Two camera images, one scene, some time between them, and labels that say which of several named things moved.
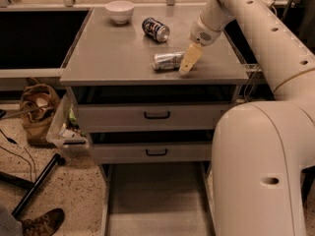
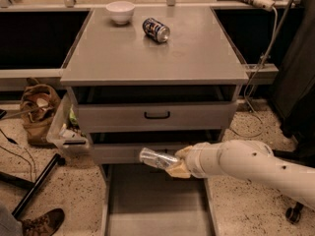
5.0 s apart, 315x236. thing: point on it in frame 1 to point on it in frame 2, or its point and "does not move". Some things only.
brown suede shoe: x=43 y=224 does not move
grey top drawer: x=143 y=118 does not move
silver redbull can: x=167 y=61 to x=158 y=159
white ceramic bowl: x=120 y=11 does not move
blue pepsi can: x=155 y=29 does not move
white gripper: x=203 y=33 to x=194 y=159
